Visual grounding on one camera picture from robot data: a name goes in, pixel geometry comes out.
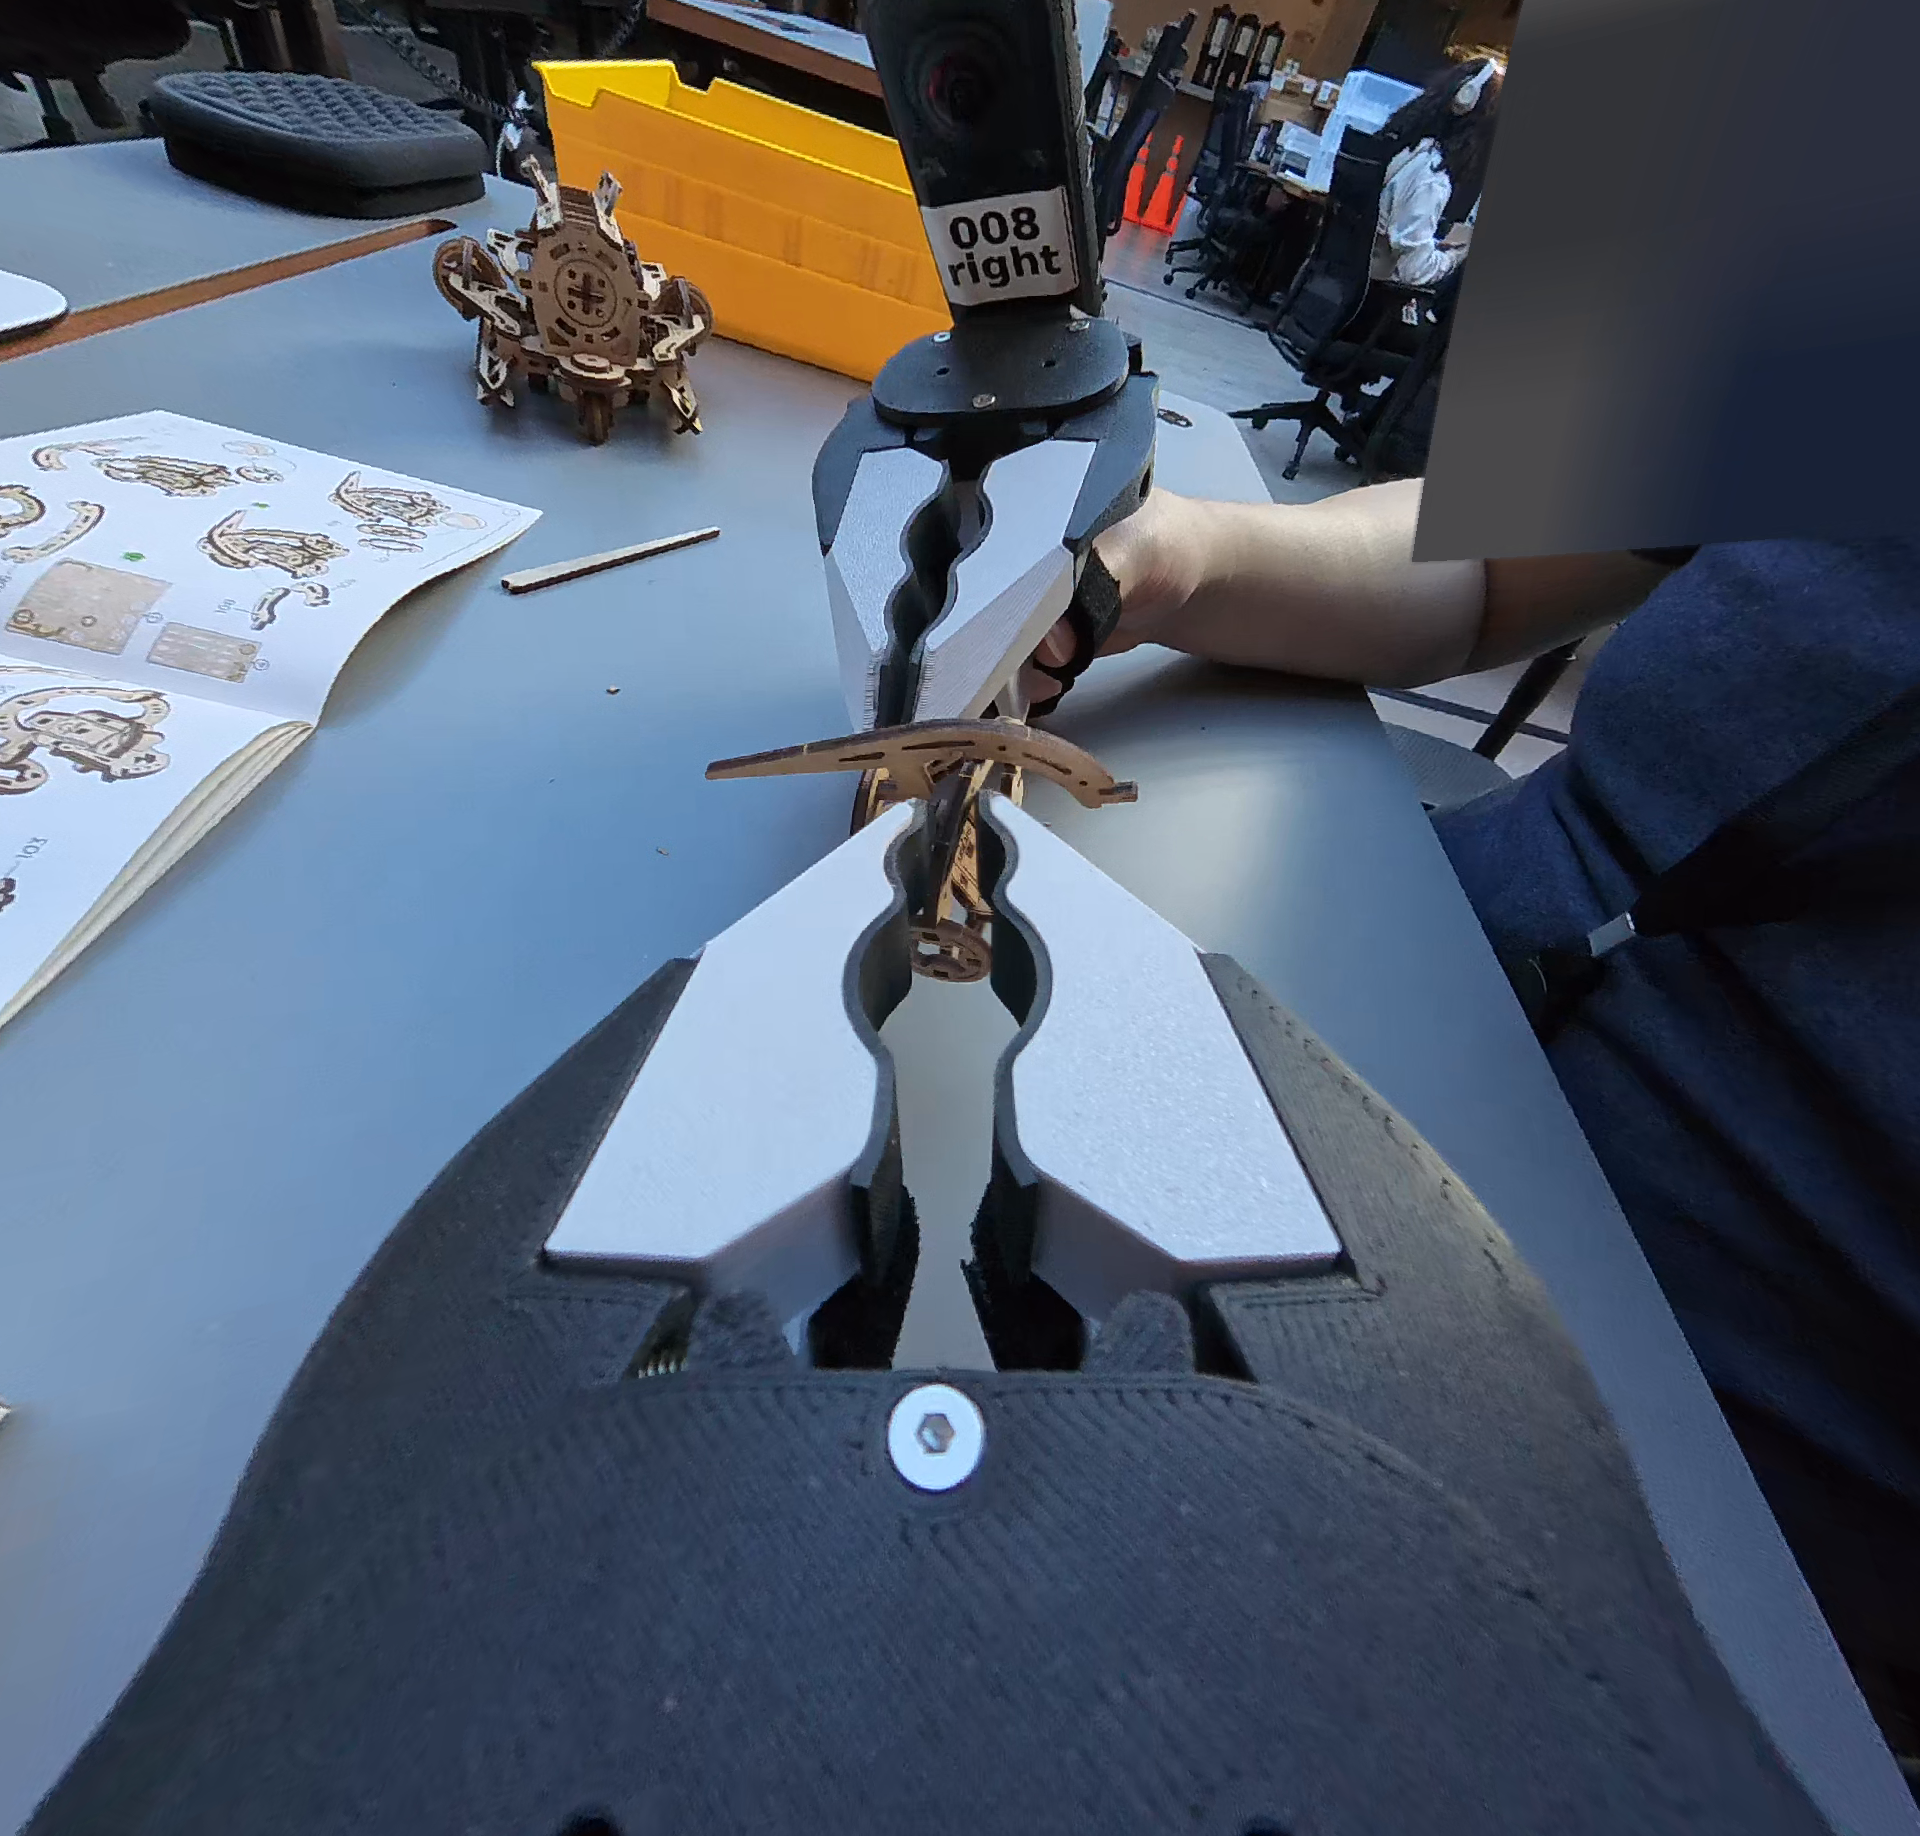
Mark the person's right hand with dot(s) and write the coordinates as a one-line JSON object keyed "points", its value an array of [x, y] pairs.
{"points": [[1186, 568]]}

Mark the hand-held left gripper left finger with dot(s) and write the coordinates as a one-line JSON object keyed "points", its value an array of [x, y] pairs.
{"points": [[720, 1117]]}

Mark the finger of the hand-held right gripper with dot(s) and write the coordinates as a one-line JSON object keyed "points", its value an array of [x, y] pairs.
{"points": [[1021, 546], [871, 531]]}

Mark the orange traffic cone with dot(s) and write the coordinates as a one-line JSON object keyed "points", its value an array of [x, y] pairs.
{"points": [[1139, 197], [1170, 186]]}

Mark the assembled wooden robot model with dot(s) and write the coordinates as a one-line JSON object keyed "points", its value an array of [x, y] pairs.
{"points": [[578, 293]]}

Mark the black mesh cushion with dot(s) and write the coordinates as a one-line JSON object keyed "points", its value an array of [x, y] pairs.
{"points": [[315, 143]]}

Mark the stack of yellow plastic bins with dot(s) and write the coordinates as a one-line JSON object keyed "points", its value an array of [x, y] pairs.
{"points": [[750, 201]]}

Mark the person's right forearm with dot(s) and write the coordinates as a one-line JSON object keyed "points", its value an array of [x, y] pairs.
{"points": [[1350, 591]]}

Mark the curved wooden model assembly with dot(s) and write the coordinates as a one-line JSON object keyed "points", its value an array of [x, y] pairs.
{"points": [[931, 748]]}

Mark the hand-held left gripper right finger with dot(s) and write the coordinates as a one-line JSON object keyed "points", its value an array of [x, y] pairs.
{"points": [[1156, 1117]]}

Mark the long background desk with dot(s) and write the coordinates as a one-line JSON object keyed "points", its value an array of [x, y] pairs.
{"points": [[765, 37]]}

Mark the black office chair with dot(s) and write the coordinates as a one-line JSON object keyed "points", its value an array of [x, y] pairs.
{"points": [[1215, 173], [1350, 293]]}

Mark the white round object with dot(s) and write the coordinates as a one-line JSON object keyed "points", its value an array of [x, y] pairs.
{"points": [[23, 308]]}

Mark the tapered wooden stick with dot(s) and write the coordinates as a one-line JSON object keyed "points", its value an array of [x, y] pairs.
{"points": [[601, 561]]}

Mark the model instruction booklet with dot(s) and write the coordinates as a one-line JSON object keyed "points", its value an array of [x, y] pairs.
{"points": [[196, 636]]}

